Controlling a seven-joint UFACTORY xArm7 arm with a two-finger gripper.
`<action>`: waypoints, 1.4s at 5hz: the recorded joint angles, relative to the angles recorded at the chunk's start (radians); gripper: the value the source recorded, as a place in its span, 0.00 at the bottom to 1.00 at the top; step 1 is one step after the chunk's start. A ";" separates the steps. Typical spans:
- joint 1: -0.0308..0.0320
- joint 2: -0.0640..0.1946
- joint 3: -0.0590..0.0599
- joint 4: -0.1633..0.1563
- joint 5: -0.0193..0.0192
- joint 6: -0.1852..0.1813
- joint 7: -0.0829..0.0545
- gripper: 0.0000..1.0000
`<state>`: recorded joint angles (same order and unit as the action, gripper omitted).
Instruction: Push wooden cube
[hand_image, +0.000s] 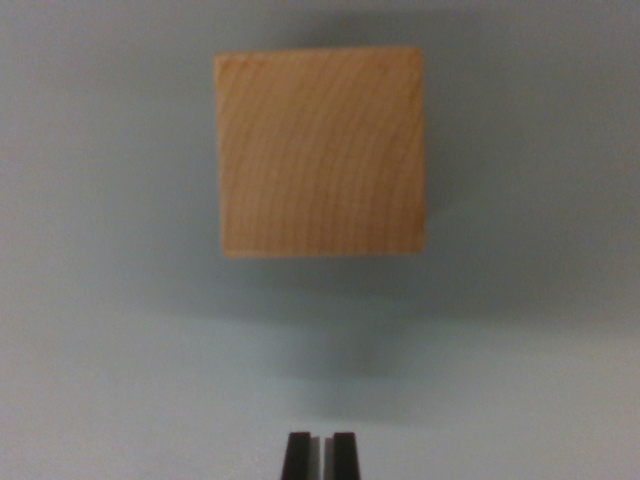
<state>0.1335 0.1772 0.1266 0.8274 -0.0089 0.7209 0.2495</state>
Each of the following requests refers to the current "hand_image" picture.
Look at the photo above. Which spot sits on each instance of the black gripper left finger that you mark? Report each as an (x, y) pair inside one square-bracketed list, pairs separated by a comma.
[(298, 457)]

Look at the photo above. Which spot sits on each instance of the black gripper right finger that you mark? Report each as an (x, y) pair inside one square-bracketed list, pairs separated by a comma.
[(346, 457)]

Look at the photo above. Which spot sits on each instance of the light wooden cube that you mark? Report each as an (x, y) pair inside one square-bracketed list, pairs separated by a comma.
[(320, 155)]

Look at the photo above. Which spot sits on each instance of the grey plastic tray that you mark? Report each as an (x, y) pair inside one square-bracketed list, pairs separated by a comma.
[(100, 250)]

